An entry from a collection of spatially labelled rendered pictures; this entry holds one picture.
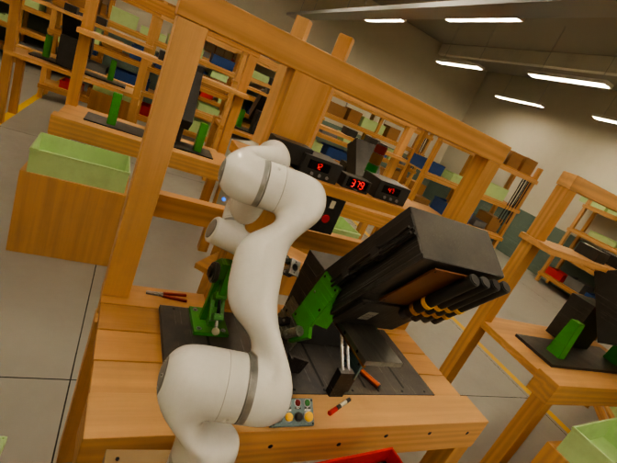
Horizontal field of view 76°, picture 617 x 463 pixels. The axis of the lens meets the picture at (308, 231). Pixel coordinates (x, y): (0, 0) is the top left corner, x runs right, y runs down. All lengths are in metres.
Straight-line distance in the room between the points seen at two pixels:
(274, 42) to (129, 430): 1.17
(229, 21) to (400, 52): 11.69
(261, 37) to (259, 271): 0.85
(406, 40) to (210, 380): 12.58
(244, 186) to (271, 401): 0.39
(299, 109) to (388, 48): 11.33
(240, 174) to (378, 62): 11.90
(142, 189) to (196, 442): 0.88
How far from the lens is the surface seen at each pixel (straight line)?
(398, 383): 1.78
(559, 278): 10.57
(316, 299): 1.40
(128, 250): 1.52
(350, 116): 9.03
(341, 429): 1.43
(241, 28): 1.36
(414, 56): 13.20
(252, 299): 0.72
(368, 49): 12.41
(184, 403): 0.71
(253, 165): 0.78
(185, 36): 1.33
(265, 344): 0.73
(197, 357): 0.71
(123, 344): 1.43
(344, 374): 1.45
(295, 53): 1.41
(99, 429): 1.18
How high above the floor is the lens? 1.80
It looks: 18 degrees down
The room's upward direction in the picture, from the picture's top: 24 degrees clockwise
